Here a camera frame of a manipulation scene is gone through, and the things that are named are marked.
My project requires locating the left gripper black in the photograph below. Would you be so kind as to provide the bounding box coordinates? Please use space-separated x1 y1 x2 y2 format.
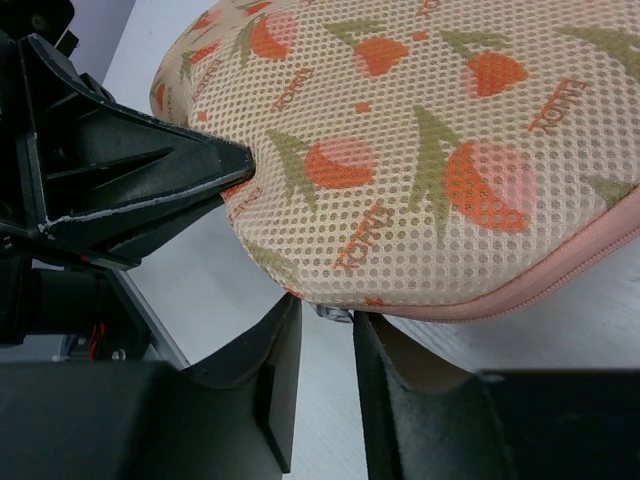
1 1 253 270

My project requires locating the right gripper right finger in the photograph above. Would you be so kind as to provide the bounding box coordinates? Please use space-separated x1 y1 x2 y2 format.
353 312 639 479

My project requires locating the floral mesh laundry bag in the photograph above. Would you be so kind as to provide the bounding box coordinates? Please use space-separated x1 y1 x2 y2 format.
150 1 639 321

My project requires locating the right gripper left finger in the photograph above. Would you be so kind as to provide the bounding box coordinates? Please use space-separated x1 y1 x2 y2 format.
1 294 302 479

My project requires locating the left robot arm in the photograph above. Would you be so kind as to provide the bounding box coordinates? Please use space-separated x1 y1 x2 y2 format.
1 1 255 361

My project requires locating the aluminium front rail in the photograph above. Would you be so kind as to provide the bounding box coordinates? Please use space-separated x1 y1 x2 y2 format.
107 271 190 370

